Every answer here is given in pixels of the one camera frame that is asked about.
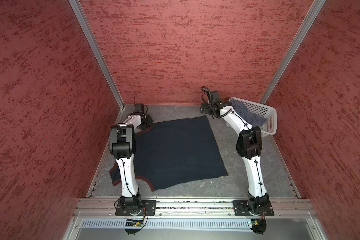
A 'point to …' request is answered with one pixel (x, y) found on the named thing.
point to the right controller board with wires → (259, 226)
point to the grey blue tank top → (245, 115)
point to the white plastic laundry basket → (269, 127)
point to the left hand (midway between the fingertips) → (151, 124)
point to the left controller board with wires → (131, 222)
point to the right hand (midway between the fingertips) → (205, 111)
